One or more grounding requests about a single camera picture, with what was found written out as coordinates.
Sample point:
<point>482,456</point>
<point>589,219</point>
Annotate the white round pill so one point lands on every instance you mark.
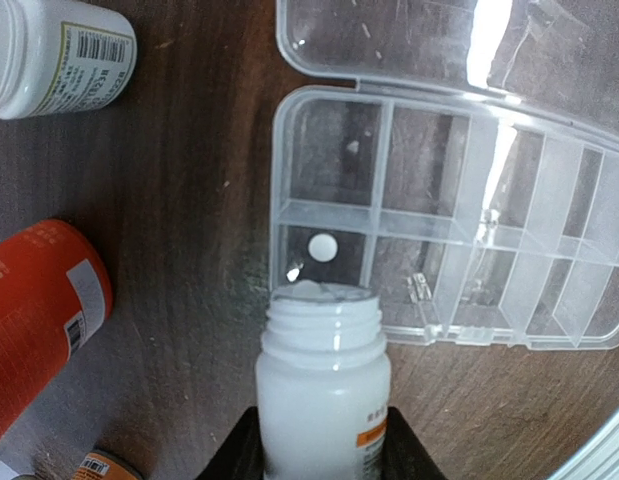
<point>323,247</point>

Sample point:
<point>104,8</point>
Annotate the orange pill bottle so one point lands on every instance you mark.
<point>55,294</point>

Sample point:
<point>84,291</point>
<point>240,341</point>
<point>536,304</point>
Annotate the front aluminium rail base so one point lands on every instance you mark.
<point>598,458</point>

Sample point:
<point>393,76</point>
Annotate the grey lid vitamin bottle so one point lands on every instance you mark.
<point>101,465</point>

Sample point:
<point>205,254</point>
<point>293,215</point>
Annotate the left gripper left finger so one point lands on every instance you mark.
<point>240,457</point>

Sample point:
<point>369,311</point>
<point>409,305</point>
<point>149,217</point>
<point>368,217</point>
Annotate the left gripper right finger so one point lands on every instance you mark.
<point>403,455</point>

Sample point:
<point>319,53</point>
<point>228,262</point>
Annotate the small white bottle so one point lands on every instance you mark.
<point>323,383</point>
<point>61,57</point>

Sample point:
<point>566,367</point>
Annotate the clear plastic pill organizer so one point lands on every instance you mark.
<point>465,156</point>

